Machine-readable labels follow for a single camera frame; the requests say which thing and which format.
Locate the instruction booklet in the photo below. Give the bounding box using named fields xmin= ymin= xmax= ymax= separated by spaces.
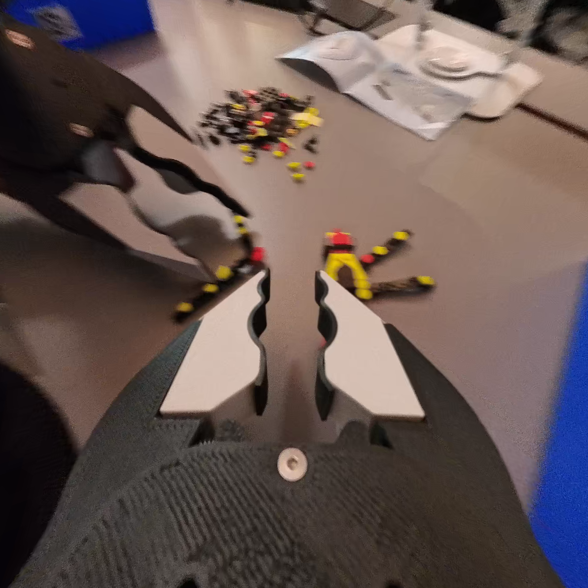
xmin=276 ymin=31 xmax=476 ymax=141

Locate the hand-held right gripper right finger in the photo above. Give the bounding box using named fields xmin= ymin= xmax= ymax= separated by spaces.
xmin=315 ymin=270 xmax=426 ymax=422

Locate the person's black knit clothing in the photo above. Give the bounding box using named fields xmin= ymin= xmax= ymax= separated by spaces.
xmin=0 ymin=363 xmax=79 ymax=584

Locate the black yellow red lego model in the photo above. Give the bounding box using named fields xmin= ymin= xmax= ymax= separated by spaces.
xmin=321 ymin=229 xmax=437 ymax=301

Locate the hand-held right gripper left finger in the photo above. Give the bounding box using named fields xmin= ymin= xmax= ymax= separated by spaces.
xmin=158 ymin=269 xmax=272 ymax=419

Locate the white flat base plate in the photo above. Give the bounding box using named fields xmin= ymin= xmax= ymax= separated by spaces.
xmin=381 ymin=23 xmax=544 ymax=120

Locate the flat black box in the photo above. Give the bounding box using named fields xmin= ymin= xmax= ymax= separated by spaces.
xmin=305 ymin=0 xmax=398 ymax=37

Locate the pile of loose lego pieces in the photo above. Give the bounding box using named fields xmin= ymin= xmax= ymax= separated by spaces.
xmin=195 ymin=86 xmax=324 ymax=159

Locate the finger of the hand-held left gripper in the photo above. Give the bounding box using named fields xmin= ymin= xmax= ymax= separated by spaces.
xmin=129 ymin=108 xmax=252 ymax=220
xmin=57 ymin=140 xmax=219 ymax=283

